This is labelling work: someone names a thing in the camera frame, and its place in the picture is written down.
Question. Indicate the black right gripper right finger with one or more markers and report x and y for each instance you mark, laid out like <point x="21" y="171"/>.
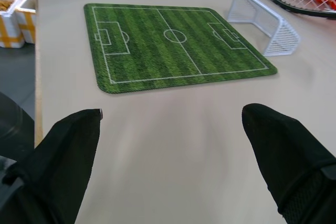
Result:
<point x="288" y="155"/>

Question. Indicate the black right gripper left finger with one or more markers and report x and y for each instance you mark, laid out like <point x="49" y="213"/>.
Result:
<point x="63" y="155"/>

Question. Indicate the white miniature soccer goal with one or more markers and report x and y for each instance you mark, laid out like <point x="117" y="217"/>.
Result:
<point x="265" y="30"/>

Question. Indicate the green soccer field mat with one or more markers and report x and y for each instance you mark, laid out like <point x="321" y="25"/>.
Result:
<point x="168" y="48"/>

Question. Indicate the white foam box yellow tape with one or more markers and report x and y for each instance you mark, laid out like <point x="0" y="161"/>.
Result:
<point x="9" y="16"/>
<point x="27" y="16"/>

